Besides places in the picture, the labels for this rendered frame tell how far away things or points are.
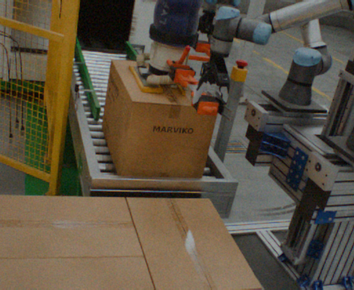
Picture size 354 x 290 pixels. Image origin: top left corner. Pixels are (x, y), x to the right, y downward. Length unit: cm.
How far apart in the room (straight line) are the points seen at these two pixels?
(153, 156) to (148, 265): 60
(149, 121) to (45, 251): 72
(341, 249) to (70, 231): 125
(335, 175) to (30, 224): 114
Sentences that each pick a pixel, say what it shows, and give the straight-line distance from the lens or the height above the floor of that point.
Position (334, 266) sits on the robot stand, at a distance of 246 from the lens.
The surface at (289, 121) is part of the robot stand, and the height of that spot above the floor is 96.
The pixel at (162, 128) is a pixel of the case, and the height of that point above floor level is 83.
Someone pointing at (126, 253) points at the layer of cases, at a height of 54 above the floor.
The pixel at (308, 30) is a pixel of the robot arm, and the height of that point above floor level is 134.
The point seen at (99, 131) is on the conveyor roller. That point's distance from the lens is 275.
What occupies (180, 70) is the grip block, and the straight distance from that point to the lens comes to 205.
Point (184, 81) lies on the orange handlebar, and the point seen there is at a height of 109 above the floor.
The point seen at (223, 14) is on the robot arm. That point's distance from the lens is 170.
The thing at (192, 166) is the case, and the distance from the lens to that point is 228.
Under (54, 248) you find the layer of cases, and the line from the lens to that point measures 180.
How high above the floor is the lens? 166
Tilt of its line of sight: 24 degrees down
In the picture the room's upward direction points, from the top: 12 degrees clockwise
